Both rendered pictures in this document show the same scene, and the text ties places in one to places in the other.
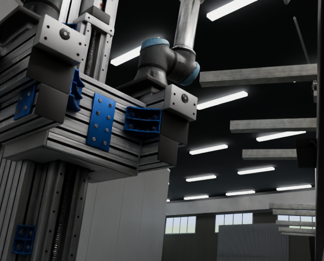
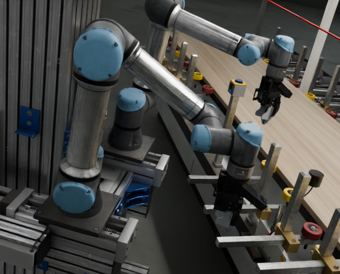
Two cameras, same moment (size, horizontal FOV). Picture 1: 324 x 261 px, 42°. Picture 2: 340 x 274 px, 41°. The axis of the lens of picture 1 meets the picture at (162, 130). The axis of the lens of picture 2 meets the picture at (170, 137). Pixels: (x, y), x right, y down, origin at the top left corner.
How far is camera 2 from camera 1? 1.94 m
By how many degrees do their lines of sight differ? 61
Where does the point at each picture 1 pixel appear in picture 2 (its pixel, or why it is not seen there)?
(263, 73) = (255, 244)
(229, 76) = (235, 244)
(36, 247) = not seen: outside the picture
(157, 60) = (138, 123)
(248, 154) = (193, 181)
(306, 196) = not seen: outside the picture
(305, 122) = (249, 211)
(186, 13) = (159, 50)
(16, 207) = not seen: outside the picture
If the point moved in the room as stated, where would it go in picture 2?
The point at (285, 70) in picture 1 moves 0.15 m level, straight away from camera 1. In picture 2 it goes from (266, 243) to (250, 219)
